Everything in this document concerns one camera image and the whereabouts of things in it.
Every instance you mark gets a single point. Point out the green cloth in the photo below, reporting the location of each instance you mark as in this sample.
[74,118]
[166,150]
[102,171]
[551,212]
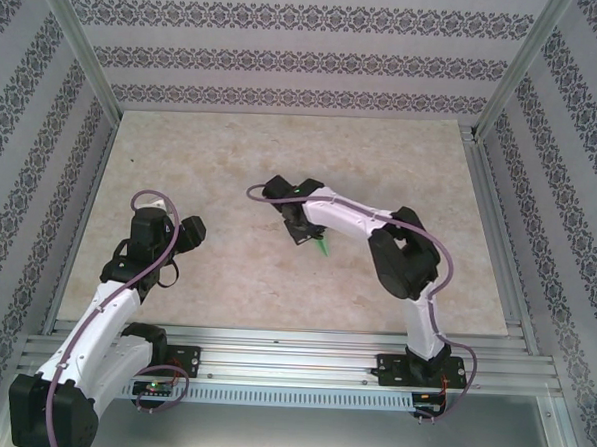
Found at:
[322,249]

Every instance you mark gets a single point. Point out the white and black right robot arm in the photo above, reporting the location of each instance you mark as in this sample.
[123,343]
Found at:
[339,213]

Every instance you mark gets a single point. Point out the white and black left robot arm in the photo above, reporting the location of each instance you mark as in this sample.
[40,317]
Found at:
[98,323]

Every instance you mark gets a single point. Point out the grey metal sheet panel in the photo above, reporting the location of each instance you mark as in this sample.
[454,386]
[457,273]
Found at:
[287,435]

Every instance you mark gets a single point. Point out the small circuit board green light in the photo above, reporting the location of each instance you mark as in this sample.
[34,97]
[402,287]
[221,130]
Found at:
[155,387]

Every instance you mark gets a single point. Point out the aluminium side rail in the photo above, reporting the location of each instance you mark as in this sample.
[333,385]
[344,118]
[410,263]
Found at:
[481,168]
[79,232]

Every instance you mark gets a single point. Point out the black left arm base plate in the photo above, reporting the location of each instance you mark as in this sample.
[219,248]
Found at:
[186,360]

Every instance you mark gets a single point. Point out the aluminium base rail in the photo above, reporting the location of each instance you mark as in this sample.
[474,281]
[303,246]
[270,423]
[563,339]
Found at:
[291,363]

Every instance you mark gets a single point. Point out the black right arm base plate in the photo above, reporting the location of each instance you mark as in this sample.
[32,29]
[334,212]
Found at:
[391,371]

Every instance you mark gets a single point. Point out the aluminium frame post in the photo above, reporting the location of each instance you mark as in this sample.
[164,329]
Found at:
[89,57]
[519,70]

